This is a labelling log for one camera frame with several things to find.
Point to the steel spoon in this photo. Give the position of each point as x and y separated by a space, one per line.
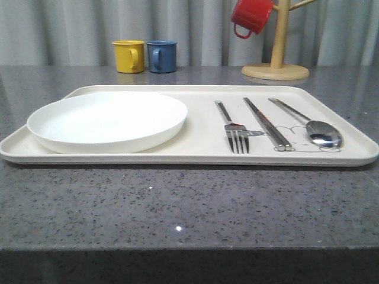
320 133

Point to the yellow enamel mug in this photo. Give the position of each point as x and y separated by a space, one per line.
129 56

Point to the white round plate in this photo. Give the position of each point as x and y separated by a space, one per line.
108 122

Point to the steel fork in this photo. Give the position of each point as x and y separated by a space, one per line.
238 142

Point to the blue enamel mug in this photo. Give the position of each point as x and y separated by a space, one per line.
162 56

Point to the red enamel mug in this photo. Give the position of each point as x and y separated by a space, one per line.
251 15

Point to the wooden mug tree stand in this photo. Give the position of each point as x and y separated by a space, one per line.
276 69

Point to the cream rabbit serving tray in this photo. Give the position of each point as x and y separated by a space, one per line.
276 136

